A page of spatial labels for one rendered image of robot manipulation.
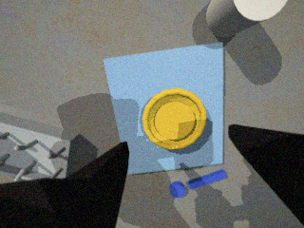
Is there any light blue flat mat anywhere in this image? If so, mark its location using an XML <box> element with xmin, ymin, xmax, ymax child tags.
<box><xmin>103</xmin><ymin>42</ymin><xmax>223</xmax><ymax>175</ymax></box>

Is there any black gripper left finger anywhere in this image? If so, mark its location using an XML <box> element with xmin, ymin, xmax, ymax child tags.
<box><xmin>0</xmin><ymin>142</ymin><xmax>129</xmax><ymax>228</ymax></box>

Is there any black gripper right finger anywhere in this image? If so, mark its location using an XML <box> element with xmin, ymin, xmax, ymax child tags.
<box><xmin>228</xmin><ymin>124</ymin><xmax>304</xmax><ymax>226</ymax></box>

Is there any yellow round plate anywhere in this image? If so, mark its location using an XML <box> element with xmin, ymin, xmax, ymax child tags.
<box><xmin>142</xmin><ymin>88</ymin><xmax>207</xmax><ymax>150</ymax></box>

